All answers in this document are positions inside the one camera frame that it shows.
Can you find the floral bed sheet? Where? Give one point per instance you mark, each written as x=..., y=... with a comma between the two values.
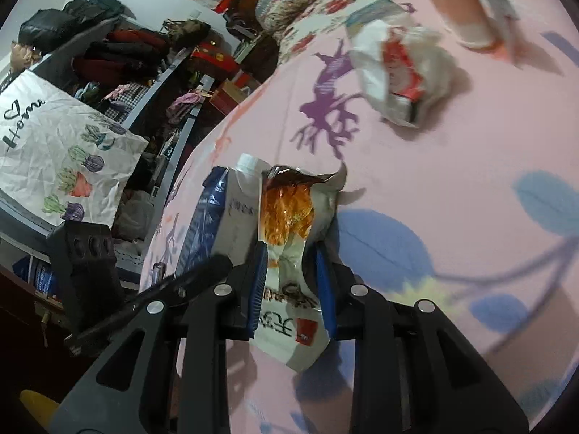
x=334, y=4

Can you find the white orange snack wrapper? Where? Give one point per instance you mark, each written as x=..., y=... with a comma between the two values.
x=285, y=217

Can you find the yellow object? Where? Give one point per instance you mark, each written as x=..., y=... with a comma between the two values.
x=38, y=411

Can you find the white plastic bag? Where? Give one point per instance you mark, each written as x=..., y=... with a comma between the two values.
x=429, y=58

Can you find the dark red clothes pile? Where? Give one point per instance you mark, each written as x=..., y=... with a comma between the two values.
x=117, y=54

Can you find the black fabric bag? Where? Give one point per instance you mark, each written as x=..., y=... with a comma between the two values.
x=92, y=7

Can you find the black leather bag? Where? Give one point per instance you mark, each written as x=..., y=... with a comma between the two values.
x=45, y=31

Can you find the pink cloth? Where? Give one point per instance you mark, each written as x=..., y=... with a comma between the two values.
x=185, y=104

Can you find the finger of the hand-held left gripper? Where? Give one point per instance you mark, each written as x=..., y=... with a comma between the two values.
x=199, y=275

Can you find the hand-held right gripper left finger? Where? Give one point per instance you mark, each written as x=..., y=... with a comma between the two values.
x=255, y=289

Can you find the houndstooth fabric bag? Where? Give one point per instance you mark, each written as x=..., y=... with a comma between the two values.
x=124, y=99

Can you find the grey plastic bag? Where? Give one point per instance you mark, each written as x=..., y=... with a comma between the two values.
x=135, y=214

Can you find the carved wooden headboard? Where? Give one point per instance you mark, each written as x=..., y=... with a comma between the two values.
x=251, y=4

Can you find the white cactus print cloth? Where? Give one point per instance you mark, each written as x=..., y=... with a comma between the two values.
x=54, y=144

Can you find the brown handbag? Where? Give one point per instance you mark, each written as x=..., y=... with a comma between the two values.
x=185, y=34

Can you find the grey metal shelf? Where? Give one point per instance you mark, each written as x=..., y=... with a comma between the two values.
x=151, y=92

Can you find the orange red paper bag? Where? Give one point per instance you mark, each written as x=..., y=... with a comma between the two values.
x=230, y=97

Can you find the blue white milk carton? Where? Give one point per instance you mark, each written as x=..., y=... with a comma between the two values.
x=235, y=217

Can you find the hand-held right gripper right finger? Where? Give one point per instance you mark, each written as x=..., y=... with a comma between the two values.
x=324, y=289

